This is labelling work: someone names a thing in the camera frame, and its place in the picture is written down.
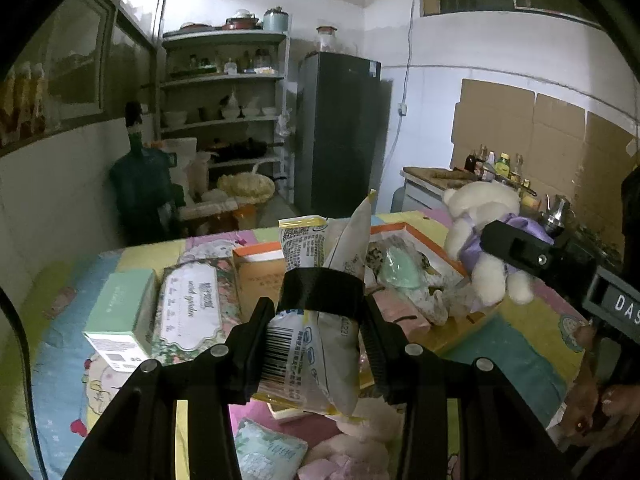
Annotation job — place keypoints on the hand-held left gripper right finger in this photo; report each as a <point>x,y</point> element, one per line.
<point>380,355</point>

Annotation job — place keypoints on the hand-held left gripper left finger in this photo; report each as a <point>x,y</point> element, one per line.
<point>250,355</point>

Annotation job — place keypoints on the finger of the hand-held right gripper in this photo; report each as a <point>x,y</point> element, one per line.
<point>520,250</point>

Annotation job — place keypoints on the white teddy bear purple dress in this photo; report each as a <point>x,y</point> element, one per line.
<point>480,205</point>

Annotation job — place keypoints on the orange cardboard box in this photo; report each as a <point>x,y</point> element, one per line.
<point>257,280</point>

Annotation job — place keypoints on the pink soft pack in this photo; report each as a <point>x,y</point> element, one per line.
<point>400,310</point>

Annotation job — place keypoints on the mint green soft pouch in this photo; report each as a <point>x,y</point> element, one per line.
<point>400,265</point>

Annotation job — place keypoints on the person's right hand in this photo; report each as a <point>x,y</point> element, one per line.
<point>582,410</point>

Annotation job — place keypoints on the metal kettle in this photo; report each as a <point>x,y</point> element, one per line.
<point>557,215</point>

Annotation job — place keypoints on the beige plush toy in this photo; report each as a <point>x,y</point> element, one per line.
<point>370,425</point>

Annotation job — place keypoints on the floral tissue pack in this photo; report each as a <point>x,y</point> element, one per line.
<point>192,305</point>

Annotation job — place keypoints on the group of sauce bottles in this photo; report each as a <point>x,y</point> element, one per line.
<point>500,167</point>

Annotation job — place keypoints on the pale green packet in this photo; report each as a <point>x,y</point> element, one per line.
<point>270,452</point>

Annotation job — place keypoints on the kitchen counter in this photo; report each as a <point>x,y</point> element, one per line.
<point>430,174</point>

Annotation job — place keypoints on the green tissue box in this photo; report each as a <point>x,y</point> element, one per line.
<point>125,300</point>

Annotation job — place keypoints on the basket of yellow dried food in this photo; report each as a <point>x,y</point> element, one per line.
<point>247,185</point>

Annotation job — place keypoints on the blue water jug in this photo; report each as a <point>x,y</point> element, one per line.
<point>140,190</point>

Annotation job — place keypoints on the white sack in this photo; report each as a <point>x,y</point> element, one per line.
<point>180,160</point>

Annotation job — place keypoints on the grey refrigerator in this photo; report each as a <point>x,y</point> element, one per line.
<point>340,135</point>

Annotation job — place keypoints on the metal shelf rack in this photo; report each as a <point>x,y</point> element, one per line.
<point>220,80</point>

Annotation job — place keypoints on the glass jar with red lid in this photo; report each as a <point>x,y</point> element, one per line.
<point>326,40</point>

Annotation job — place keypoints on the red enamel pot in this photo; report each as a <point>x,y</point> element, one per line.
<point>242,22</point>

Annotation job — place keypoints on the teal enamel pot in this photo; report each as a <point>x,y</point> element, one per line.
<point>276,20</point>

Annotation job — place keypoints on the metal framed glass window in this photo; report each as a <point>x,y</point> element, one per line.
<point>75,60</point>

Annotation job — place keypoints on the row of amber jars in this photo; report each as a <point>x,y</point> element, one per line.
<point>22,97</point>

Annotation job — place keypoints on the cardboard sheet on wall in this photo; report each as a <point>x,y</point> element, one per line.
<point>550,130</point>

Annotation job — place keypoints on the wall socket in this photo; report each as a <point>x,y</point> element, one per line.
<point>401,109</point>

